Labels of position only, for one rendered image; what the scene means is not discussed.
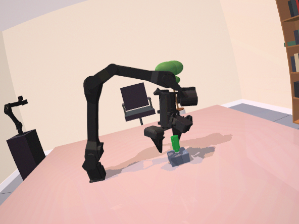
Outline green marker cap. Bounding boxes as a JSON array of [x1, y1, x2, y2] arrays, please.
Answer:
[[170, 135, 180, 150]]

